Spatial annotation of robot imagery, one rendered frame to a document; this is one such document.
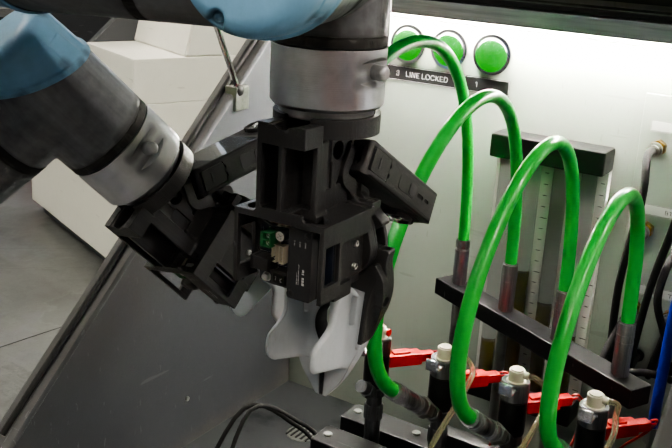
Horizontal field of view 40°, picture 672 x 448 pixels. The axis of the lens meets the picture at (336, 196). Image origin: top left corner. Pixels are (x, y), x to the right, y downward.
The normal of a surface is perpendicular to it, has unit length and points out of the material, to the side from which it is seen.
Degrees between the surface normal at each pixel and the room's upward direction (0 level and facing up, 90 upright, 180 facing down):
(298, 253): 90
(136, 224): 77
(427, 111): 90
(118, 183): 113
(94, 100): 82
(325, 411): 0
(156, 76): 90
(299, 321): 86
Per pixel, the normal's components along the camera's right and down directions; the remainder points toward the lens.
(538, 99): -0.55, 0.21
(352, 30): 0.34, 0.29
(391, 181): 0.83, 0.13
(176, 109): 0.58, 0.26
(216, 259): 0.70, 0.02
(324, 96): -0.04, 0.29
